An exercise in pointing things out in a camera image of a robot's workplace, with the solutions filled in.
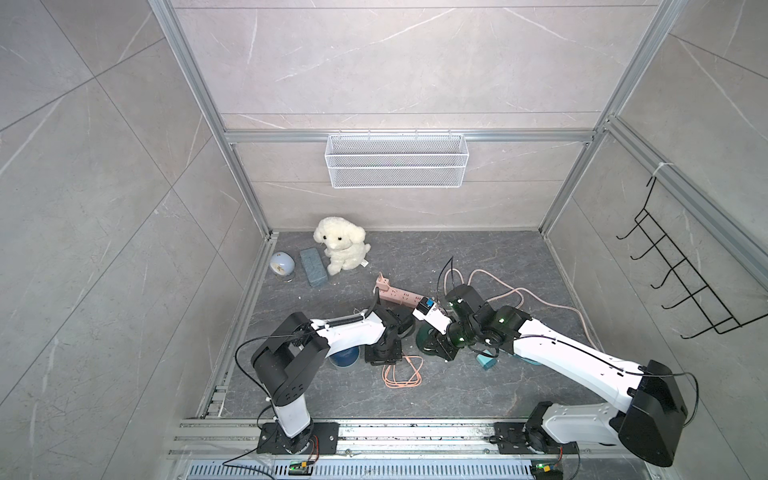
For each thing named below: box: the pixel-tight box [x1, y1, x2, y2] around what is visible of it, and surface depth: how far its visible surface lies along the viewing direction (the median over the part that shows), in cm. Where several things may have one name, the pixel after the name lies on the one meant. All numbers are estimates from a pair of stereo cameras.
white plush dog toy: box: [313, 216, 371, 276], surface depth 97 cm
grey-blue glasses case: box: [300, 247, 328, 287], surface depth 106 cm
